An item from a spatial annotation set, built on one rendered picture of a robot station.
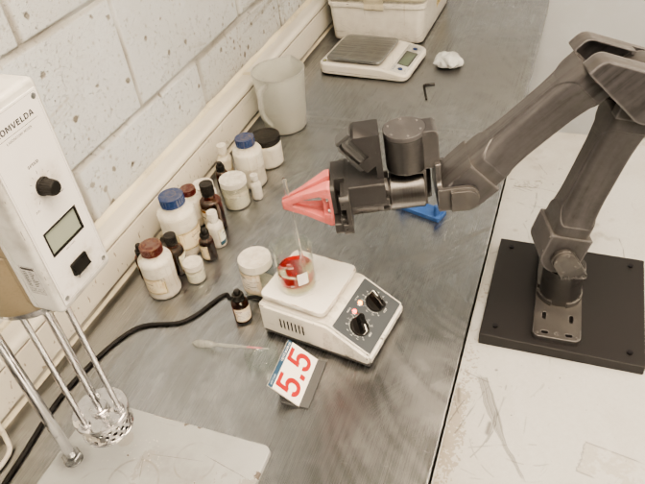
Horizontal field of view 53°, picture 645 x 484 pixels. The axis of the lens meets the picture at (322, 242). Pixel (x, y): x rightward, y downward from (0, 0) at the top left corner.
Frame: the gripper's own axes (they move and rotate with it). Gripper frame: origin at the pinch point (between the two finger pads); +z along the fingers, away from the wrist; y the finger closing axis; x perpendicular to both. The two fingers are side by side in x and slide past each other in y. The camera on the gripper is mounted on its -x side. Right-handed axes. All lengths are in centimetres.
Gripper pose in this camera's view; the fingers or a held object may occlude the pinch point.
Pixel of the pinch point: (288, 203)
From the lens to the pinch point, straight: 93.3
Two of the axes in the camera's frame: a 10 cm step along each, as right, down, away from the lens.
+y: -0.1, 6.5, -7.6
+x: 1.6, 7.5, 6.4
